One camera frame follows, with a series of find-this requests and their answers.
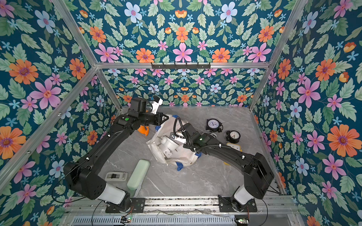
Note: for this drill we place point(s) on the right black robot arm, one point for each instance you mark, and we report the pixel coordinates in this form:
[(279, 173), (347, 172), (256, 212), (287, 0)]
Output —
[(257, 173)]

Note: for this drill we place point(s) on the pale green oblong case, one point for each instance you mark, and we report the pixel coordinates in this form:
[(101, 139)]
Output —
[(138, 175)]

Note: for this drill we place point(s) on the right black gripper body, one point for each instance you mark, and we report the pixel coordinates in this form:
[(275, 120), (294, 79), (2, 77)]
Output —
[(178, 135)]

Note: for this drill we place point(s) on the white twin-bell alarm clock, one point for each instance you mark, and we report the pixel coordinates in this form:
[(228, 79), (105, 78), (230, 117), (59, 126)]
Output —
[(169, 147)]

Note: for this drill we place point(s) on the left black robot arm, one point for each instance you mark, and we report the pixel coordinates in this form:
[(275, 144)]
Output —
[(83, 177)]

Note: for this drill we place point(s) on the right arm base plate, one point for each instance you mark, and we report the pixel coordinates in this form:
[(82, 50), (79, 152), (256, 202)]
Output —
[(236, 204)]

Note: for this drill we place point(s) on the yellow square alarm clock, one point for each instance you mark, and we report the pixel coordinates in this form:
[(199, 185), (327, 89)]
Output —
[(235, 146)]

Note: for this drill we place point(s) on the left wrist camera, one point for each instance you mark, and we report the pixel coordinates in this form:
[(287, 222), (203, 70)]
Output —
[(156, 103)]

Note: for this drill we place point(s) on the white canvas tote bag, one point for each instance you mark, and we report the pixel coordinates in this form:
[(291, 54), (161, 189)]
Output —
[(187, 158)]

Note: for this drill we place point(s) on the aluminium front rail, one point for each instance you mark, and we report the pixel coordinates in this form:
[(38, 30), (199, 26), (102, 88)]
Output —
[(271, 204)]

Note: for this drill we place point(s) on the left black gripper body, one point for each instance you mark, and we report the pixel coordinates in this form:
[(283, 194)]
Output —
[(156, 118)]

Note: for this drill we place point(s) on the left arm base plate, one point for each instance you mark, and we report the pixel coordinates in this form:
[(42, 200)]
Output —
[(129, 205)]

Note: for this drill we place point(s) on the white wall light switch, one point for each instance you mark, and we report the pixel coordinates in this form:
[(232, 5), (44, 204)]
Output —
[(116, 176)]

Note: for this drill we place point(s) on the black hook rail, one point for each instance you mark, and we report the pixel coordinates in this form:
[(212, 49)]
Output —
[(176, 66)]

